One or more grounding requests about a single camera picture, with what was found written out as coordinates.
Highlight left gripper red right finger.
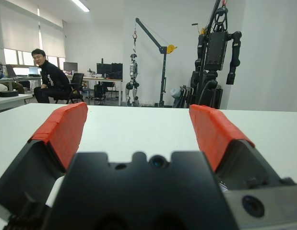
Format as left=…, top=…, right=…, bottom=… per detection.
left=189, top=104, right=297, bottom=192

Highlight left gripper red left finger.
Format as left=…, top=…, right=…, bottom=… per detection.
left=0, top=102, right=89, bottom=204

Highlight stack of folded chairs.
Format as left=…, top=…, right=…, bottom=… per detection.
left=173, top=85, right=194, bottom=108

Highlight seated person in black sweater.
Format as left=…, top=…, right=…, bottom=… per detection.
left=33, top=48, right=73, bottom=104

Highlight black office chair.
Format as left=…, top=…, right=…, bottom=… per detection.
left=54, top=73, right=85, bottom=105

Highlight pale green bag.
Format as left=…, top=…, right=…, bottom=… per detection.
left=171, top=87, right=185, bottom=99

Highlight white side table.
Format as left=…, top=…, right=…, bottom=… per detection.
left=0, top=93, right=34, bottom=113

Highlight black tape roll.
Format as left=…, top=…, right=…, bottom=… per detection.
left=0, top=90, right=19, bottom=98

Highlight computer monitor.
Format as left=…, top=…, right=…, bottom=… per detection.
left=96, top=62, right=112, bottom=75
left=111, top=62, right=123, bottom=79
left=63, top=61, right=79, bottom=72

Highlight open laptop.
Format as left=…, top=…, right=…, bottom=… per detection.
left=28, top=66, right=41, bottom=77

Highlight white office desk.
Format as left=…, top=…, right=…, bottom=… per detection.
left=66, top=75, right=123, bottom=106

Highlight black humanoid robot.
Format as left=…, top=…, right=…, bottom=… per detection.
left=190, top=6, right=242, bottom=108

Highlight white roller blind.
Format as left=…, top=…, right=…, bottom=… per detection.
left=40, top=21, right=66, bottom=58
left=0, top=4, right=40, bottom=52

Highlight silver humanoid robot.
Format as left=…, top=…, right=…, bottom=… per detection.
left=125, top=54, right=140, bottom=106

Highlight ceiling strip light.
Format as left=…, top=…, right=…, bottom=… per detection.
left=71, top=0, right=90, bottom=12

